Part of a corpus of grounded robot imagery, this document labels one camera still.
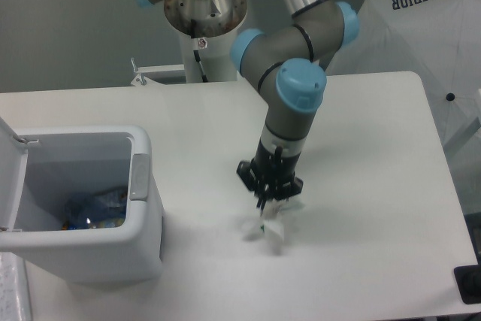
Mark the white Superior umbrella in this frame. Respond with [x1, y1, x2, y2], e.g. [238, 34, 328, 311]
[326, 0, 481, 186]

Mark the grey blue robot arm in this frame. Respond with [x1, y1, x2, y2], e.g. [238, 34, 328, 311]
[136, 0, 359, 209]

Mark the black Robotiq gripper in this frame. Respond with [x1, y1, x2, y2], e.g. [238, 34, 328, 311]
[236, 142, 304, 210]

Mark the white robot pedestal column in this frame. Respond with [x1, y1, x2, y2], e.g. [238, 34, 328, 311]
[162, 0, 249, 83]

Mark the white plastic trash can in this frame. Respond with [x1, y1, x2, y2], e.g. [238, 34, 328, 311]
[1, 123, 164, 283]

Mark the black device at edge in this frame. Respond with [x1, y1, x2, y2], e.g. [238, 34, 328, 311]
[454, 265, 480, 304]

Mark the crushed clear plastic bottle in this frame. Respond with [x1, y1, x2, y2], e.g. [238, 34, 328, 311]
[62, 186, 128, 230]

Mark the white paper wrapper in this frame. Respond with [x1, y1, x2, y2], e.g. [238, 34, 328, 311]
[240, 198, 304, 256]

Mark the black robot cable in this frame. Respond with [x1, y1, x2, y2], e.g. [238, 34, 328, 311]
[189, 18, 209, 83]

